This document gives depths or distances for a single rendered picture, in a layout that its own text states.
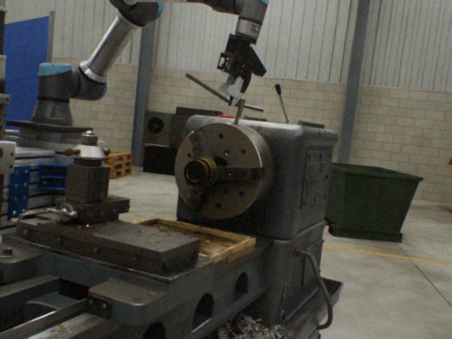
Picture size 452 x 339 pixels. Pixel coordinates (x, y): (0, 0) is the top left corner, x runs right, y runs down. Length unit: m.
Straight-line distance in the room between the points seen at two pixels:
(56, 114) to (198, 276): 1.04
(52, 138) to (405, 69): 10.55
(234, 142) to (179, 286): 0.66
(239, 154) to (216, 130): 0.11
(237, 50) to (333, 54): 10.29
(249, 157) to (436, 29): 10.83
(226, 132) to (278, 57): 10.23
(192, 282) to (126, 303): 0.18
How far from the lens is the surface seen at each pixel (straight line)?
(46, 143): 1.91
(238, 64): 1.51
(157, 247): 1.02
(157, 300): 0.94
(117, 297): 0.94
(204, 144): 1.54
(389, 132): 11.74
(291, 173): 1.64
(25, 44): 7.19
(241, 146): 1.53
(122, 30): 1.89
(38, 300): 1.10
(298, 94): 11.59
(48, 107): 1.92
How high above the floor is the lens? 1.23
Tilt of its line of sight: 5 degrees down
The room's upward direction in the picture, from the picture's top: 6 degrees clockwise
